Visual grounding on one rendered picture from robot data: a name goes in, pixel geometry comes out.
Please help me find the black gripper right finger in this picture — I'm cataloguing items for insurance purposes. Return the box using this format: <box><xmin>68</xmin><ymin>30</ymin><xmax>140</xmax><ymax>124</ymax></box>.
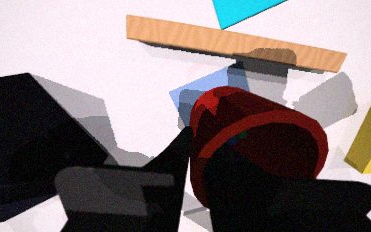
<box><xmin>203</xmin><ymin>142</ymin><xmax>371</xmax><ymax>232</ymax></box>

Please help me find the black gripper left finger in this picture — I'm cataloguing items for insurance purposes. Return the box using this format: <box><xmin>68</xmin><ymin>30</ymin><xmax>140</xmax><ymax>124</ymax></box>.
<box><xmin>55</xmin><ymin>126</ymin><xmax>193</xmax><ymax>232</ymax></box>

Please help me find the orange flat bar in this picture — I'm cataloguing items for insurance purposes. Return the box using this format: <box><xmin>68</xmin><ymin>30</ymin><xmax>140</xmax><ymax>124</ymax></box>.
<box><xmin>126</xmin><ymin>14</ymin><xmax>348</xmax><ymax>73</ymax></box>

